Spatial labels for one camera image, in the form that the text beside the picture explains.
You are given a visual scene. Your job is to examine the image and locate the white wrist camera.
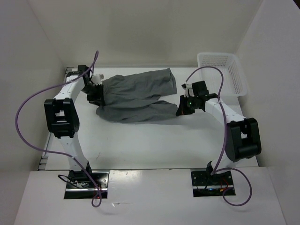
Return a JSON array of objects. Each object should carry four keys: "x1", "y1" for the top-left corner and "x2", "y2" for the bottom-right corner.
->
[
  {"x1": 91, "y1": 74, "x2": 104, "y2": 85},
  {"x1": 182, "y1": 83, "x2": 195, "y2": 98}
]

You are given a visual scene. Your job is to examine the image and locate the purple cable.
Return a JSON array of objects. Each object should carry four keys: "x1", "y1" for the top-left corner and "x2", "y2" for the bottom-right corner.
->
[
  {"x1": 14, "y1": 50, "x2": 103, "y2": 208},
  {"x1": 185, "y1": 66, "x2": 253, "y2": 207}
]

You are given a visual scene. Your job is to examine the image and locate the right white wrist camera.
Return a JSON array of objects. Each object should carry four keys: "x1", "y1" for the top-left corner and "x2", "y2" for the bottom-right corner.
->
[{"x1": 182, "y1": 83, "x2": 195, "y2": 98}]

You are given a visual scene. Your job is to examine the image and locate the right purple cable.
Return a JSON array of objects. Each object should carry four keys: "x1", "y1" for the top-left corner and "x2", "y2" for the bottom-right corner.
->
[{"x1": 185, "y1": 66, "x2": 253, "y2": 207}]

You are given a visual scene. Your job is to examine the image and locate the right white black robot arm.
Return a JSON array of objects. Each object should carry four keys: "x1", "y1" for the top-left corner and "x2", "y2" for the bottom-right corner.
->
[{"x1": 176, "y1": 81, "x2": 262, "y2": 184}]

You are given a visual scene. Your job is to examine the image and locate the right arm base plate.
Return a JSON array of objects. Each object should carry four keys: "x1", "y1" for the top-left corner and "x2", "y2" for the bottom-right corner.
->
[{"x1": 191, "y1": 169, "x2": 236, "y2": 197}]

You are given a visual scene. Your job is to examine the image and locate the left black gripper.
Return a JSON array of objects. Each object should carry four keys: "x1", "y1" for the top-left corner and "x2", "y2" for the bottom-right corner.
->
[{"x1": 81, "y1": 83, "x2": 106, "y2": 107}]

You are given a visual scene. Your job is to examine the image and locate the white perforated plastic basket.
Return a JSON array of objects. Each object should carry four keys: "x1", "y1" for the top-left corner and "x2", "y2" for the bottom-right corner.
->
[{"x1": 197, "y1": 52, "x2": 247, "y2": 97}]

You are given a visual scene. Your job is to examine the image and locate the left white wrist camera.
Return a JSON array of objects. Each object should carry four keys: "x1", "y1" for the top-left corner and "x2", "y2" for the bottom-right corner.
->
[{"x1": 91, "y1": 74, "x2": 104, "y2": 85}]

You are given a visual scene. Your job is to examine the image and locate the grey shorts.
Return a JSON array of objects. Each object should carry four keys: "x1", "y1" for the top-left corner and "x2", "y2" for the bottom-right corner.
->
[{"x1": 96, "y1": 68, "x2": 178, "y2": 123}]

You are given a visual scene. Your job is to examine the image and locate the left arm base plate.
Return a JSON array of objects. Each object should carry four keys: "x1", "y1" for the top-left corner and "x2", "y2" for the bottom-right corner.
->
[{"x1": 58, "y1": 171, "x2": 110, "y2": 200}]

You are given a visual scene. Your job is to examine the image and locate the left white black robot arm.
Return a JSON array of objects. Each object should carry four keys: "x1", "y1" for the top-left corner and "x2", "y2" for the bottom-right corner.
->
[{"x1": 44, "y1": 65, "x2": 105, "y2": 188}]

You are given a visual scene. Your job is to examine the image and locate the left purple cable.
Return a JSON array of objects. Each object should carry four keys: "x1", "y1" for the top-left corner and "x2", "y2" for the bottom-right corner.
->
[{"x1": 14, "y1": 50, "x2": 103, "y2": 208}]

